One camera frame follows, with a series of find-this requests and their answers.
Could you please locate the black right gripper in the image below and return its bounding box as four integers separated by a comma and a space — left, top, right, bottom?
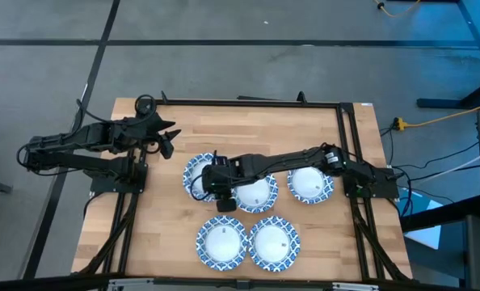
202, 154, 243, 213

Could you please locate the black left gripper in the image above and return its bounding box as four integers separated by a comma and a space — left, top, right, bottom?
114, 112, 183, 160

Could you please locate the blue patterned paper bowl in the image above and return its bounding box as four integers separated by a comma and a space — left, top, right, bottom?
182, 152, 225, 203
286, 166, 335, 205
232, 173, 280, 214
248, 215, 301, 272
195, 215, 250, 272

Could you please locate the white sheet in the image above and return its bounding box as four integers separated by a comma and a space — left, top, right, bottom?
401, 200, 444, 251

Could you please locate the dark desk leg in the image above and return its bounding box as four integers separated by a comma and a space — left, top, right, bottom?
416, 76, 480, 110

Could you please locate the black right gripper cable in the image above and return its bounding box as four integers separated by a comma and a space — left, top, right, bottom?
188, 172, 209, 202

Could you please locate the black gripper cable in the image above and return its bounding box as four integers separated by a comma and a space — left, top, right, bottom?
188, 172, 209, 202
75, 94, 158, 123

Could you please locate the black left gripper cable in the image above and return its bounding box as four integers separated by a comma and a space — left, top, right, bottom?
75, 94, 158, 123

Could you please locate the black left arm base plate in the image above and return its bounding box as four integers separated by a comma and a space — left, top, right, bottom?
89, 160, 148, 194

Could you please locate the black aluminium table frame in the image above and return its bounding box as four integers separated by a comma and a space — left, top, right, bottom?
72, 91, 413, 284

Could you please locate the silver bracket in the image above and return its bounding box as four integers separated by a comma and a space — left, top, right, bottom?
107, 277, 155, 291
331, 281, 380, 291

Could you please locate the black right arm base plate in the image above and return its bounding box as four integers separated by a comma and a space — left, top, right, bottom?
343, 165, 401, 200

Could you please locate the black floor cable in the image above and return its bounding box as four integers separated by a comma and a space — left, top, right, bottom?
393, 140, 480, 170

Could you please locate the yellow extension cord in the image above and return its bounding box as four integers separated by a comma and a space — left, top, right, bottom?
393, 101, 480, 132

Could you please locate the white cable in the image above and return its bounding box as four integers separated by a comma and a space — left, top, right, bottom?
448, 144, 480, 173

